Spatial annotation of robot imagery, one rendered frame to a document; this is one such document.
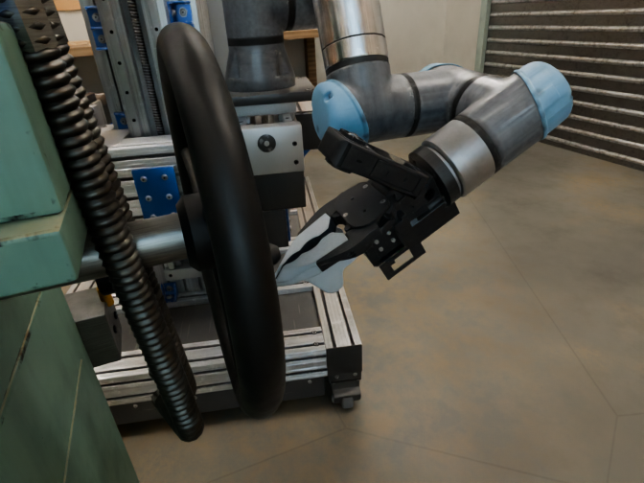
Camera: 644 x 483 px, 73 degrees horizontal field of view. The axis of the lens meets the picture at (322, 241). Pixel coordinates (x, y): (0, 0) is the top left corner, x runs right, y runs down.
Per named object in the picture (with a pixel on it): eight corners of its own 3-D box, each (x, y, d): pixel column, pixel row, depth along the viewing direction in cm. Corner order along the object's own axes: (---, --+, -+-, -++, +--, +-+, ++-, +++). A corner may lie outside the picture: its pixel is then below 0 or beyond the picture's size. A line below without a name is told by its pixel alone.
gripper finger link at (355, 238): (328, 280, 43) (399, 227, 43) (320, 271, 42) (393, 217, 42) (311, 256, 47) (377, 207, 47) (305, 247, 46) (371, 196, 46)
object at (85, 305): (124, 359, 61) (107, 313, 57) (24, 387, 57) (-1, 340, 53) (124, 325, 68) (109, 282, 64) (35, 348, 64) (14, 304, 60)
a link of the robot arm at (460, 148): (484, 130, 42) (436, 110, 48) (446, 159, 42) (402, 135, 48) (502, 187, 46) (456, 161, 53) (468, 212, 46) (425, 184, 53)
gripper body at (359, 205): (384, 286, 47) (473, 219, 47) (349, 234, 42) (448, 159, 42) (355, 250, 53) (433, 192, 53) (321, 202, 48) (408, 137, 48)
